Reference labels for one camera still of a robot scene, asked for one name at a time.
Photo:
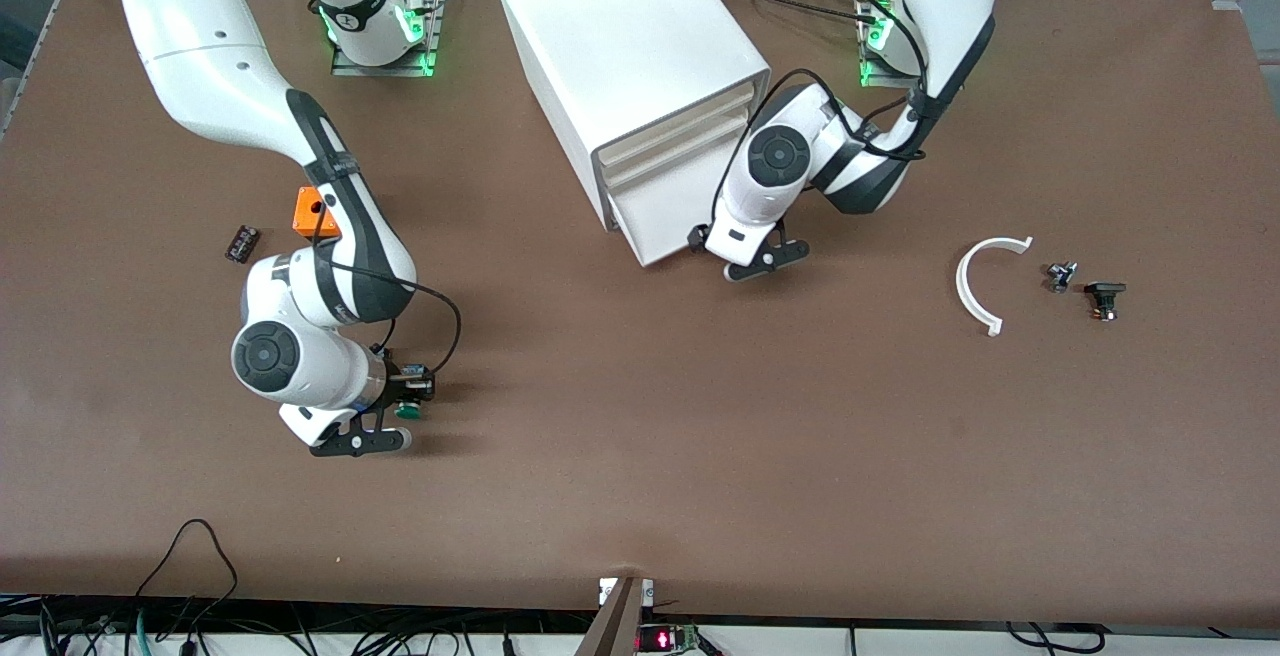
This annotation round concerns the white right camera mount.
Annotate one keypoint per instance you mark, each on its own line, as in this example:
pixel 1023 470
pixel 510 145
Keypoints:
pixel 305 423

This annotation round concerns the aluminium mast profile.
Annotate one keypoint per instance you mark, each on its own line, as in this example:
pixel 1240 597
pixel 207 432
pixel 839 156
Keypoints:
pixel 612 626

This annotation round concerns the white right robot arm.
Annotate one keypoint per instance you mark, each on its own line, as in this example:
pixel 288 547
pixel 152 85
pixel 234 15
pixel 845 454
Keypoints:
pixel 200 46

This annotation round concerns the black switch component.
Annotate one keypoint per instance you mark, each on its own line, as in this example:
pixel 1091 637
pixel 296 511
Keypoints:
pixel 1105 294

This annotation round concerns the white drawer cabinet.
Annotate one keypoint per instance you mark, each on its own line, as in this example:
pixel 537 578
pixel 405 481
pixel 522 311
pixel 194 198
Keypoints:
pixel 620 26

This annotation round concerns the green circuit board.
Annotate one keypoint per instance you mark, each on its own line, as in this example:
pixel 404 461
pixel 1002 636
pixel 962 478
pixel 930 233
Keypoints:
pixel 668 639

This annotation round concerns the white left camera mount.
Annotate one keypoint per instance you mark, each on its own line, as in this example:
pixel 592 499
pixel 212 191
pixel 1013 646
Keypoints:
pixel 720 241

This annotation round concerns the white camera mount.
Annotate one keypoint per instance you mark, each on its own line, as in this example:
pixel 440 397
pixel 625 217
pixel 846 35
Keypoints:
pixel 305 423
pixel 720 241

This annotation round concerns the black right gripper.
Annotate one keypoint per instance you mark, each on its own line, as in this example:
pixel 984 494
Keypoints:
pixel 393 384

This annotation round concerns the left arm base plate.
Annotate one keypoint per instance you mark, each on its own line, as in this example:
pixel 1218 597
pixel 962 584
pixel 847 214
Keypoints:
pixel 868 71

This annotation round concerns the small black connector board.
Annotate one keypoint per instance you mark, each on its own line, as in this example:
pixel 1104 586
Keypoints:
pixel 243 244

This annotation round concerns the small metal corner bracket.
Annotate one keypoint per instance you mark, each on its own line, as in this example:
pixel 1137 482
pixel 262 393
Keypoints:
pixel 607 591
pixel 648 593

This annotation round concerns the small metal pipe fitting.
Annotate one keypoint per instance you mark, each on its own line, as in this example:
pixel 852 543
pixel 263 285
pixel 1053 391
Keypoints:
pixel 1060 276

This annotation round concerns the orange box with hole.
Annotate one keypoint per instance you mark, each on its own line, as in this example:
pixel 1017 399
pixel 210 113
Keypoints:
pixel 315 216

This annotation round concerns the green mushroom push button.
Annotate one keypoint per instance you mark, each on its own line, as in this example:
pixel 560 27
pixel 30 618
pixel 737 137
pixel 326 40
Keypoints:
pixel 407 411

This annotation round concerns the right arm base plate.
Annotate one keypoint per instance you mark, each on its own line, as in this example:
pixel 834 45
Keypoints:
pixel 420 36

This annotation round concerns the white plastic drawer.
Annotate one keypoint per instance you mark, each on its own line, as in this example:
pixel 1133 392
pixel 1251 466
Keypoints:
pixel 680 221
pixel 670 133
pixel 670 163

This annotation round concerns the white semicircular plastic bracket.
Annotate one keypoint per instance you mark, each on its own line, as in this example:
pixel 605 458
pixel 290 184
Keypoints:
pixel 963 286

